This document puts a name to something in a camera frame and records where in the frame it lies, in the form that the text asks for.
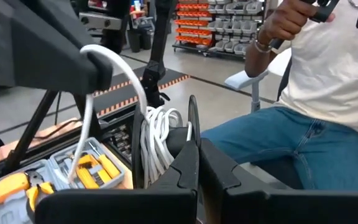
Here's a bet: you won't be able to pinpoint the person's forearm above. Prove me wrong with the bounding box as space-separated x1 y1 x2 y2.
244 42 276 78

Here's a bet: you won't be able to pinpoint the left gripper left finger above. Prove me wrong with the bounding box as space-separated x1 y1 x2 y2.
35 139 200 224

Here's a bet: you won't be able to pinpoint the black white office chair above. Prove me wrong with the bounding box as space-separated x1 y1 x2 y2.
224 48 304 189

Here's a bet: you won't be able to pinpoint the white cord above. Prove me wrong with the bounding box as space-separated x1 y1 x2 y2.
68 44 194 189

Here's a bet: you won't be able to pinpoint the grey tool case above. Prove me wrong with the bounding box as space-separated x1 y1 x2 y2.
0 136 126 224

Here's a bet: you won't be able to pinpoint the person's hand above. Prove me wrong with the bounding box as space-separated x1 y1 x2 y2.
258 0 335 47

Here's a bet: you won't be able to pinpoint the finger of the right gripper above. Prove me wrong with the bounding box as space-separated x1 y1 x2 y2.
0 0 98 95
84 52 114 95

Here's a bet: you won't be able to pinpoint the orange handled pliers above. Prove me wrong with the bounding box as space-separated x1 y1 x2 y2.
25 170 55 212

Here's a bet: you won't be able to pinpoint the black waste bin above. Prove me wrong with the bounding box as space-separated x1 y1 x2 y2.
126 18 154 53

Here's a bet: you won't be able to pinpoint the silver bracelet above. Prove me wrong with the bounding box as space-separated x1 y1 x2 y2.
254 39 273 54

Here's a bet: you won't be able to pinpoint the person's torso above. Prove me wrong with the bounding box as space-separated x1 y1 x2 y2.
273 0 358 141

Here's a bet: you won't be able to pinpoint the black parts organizer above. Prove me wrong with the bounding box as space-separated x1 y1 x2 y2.
98 105 136 164

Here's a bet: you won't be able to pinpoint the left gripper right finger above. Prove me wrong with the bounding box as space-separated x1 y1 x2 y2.
199 138 358 224

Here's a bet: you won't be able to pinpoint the orange tape measure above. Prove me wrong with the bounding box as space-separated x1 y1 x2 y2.
0 172 30 205

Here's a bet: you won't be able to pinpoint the shelf with orange grey bins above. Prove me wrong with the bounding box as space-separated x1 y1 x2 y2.
172 0 269 59

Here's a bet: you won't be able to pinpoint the black control handle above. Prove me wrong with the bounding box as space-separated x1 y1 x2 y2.
270 0 340 50

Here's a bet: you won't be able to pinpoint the hazard striped floor mat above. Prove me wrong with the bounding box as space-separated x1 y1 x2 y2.
92 65 190 118

